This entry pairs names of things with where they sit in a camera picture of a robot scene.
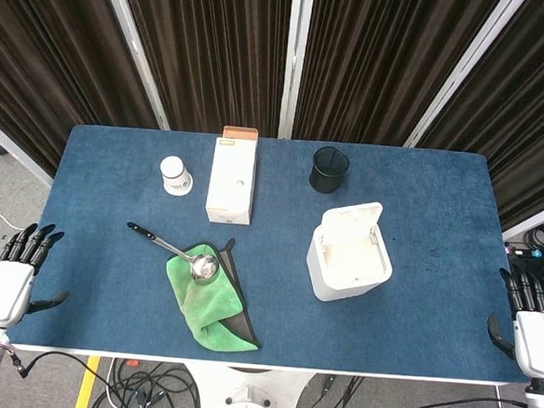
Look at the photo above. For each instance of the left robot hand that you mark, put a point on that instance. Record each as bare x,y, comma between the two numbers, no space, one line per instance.
2,283

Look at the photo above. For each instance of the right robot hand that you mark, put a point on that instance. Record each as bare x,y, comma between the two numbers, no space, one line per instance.
532,325

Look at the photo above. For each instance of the white lidded bin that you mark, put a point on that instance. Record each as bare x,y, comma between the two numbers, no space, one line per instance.
350,254

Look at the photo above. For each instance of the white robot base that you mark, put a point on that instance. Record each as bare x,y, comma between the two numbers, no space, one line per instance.
246,398

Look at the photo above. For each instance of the white paper cup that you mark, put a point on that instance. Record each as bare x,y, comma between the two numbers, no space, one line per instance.
175,176

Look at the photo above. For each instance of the green microfiber cloth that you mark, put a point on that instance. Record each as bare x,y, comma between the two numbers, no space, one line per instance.
209,307

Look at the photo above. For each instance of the white cardboard box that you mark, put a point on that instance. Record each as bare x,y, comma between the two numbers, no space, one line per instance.
231,182

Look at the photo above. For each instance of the black mesh pen holder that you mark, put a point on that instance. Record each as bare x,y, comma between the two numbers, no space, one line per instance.
329,169

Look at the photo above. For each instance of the blue table mat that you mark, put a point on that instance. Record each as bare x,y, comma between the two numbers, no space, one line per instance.
269,250

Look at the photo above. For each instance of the dark curtain partition screen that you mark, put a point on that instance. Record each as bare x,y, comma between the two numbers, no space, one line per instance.
217,46

